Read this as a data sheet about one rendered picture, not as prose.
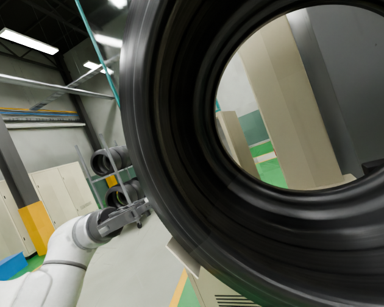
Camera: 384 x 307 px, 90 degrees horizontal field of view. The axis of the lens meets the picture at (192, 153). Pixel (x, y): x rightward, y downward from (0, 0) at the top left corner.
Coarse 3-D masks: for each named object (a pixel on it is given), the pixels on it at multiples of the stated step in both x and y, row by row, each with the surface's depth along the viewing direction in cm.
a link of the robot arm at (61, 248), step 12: (60, 228) 51; (72, 228) 48; (60, 240) 47; (72, 240) 47; (48, 252) 47; (60, 252) 46; (72, 252) 47; (84, 252) 48; (72, 264) 45; (84, 264) 48
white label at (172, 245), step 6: (174, 240) 29; (168, 246) 26; (174, 246) 28; (180, 246) 29; (174, 252) 26; (180, 252) 28; (186, 252) 29; (180, 258) 26; (186, 258) 27; (192, 258) 29; (186, 264) 26; (192, 264) 27; (198, 264) 28; (192, 270) 26; (198, 270) 27; (198, 276) 26
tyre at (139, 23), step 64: (192, 0) 32; (256, 0) 38; (320, 0) 36; (128, 64) 23; (192, 64) 43; (128, 128) 25; (192, 128) 48; (192, 192) 40; (256, 192) 47; (320, 192) 43; (192, 256) 26; (256, 256) 33; (320, 256) 34
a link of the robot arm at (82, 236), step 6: (96, 210) 49; (84, 216) 48; (90, 216) 47; (78, 222) 48; (84, 222) 46; (78, 228) 46; (84, 228) 45; (78, 234) 46; (84, 234) 45; (90, 234) 46; (78, 240) 46; (84, 240) 45; (90, 240) 45; (96, 240) 46; (108, 240) 48; (84, 246) 47; (90, 246) 46; (96, 246) 47
